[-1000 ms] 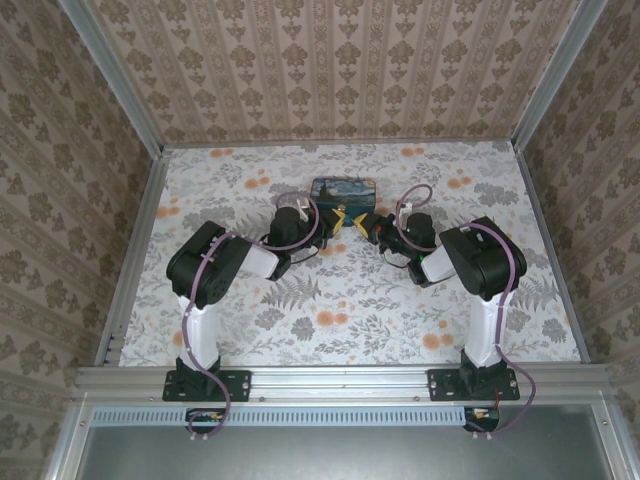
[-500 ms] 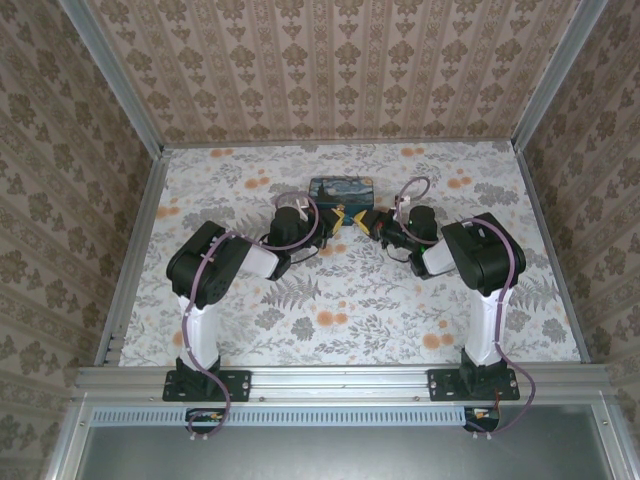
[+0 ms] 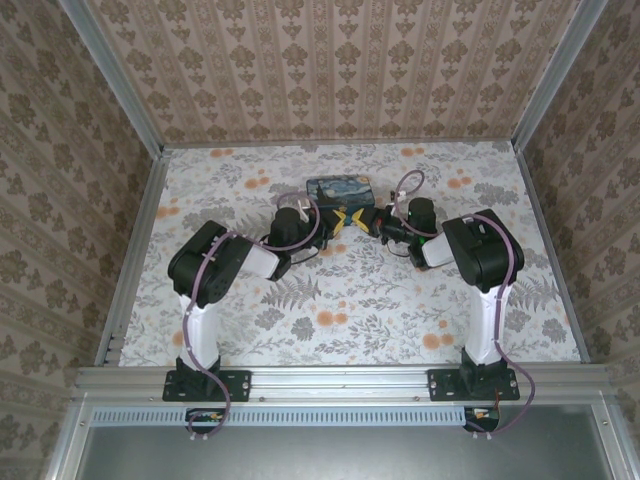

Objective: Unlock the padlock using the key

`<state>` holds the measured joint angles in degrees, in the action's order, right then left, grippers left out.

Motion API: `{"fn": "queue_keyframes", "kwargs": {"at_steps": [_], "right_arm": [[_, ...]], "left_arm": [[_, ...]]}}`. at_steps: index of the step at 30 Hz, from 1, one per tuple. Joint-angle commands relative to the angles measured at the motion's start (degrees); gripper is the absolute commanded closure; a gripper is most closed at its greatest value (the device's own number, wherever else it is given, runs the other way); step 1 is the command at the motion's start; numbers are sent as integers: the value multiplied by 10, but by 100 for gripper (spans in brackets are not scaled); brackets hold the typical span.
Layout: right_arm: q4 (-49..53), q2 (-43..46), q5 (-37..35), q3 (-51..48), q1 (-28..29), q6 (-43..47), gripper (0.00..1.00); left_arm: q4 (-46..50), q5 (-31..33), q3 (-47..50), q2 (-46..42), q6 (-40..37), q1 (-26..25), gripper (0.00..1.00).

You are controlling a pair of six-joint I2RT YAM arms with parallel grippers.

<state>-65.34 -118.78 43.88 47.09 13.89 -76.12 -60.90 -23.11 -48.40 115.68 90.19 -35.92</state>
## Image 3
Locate starry night print tin box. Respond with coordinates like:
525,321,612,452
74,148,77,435
305,175,376,211

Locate black connector board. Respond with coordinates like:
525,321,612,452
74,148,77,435
185,407,226,436
463,405,501,434

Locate grey metal sheet panel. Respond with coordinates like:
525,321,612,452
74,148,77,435
74,405,626,480

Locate thin black cable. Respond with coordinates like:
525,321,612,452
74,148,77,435
380,235,412,257
288,245,324,265

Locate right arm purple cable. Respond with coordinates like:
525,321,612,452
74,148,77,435
392,169,536,440

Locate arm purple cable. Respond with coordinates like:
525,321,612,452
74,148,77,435
182,192,321,440
392,169,536,440

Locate aluminium side rail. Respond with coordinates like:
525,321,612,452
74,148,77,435
94,149,170,366
514,144,591,362

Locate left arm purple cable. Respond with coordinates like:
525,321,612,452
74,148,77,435
182,192,321,440

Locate aluminium mounting rail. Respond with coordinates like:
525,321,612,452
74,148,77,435
74,364,609,402

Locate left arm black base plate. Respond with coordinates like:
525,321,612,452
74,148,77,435
162,369,251,403

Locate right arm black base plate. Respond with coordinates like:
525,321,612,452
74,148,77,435
427,368,521,403

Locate slotted grey cable duct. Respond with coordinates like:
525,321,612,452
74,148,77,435
92,405,501,427

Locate aluminium frame post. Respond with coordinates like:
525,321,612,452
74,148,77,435
58,0,166,154
512,0,612,151

